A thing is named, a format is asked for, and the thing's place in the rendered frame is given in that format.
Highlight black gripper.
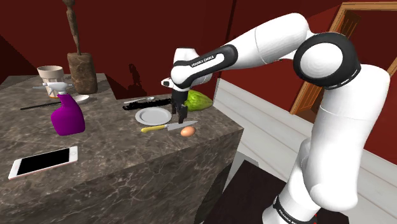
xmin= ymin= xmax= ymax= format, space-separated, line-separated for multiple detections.
xmin=171 ymin=89 xmax=190 ymax=125

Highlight brown egg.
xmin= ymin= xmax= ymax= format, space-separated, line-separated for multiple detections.
xmin=180 ymin=125 xmax=197 ymax=137

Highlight green lettuce head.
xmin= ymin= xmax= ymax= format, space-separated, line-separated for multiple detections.
xmin=183 ymin=89 xmax=214 ymax=113

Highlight white round plate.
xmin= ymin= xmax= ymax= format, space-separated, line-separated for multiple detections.
xmin=135 ymin=106 xmax=173 ymax=127

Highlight black long brush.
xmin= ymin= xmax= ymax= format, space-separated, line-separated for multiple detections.
xmin=122 ymin=98 xmax=173 ymax=111

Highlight silver fork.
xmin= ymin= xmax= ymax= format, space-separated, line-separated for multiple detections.
xmin=123 ymin=96 xmax=155 ymax=104

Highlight brown wooden statue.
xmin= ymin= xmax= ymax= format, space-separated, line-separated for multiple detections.
xmin=62 ymin=0 xmax=99 ymax=95

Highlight dark robot stand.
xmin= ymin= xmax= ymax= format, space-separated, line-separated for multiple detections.
xmin=203 ymin=159 xmax=350 ymax=224

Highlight purple spray bottle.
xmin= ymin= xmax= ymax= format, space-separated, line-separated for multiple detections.
xmin=42 ymin=81 xmax=86 ymax=137

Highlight beige cup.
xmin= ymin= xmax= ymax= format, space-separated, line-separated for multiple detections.
xmin=37 ymin=65 xmax=66 ymax=98

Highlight black thin stick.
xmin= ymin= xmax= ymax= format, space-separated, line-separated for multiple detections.
xmin=20 ymin=101 xmax=62 ymax=111

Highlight white smartphone with black screen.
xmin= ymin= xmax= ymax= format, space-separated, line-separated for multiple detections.
xmin=8 ymin=145 xmax=79 ymax=181

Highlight yellow-handled kitchen knife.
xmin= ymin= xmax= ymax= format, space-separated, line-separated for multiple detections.
xmin=141 ymin=120 xmax=199 ymax=134

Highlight wooden door frame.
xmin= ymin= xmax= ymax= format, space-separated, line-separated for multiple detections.
xmin=289 ymin=1 xmax=397 ymax=116

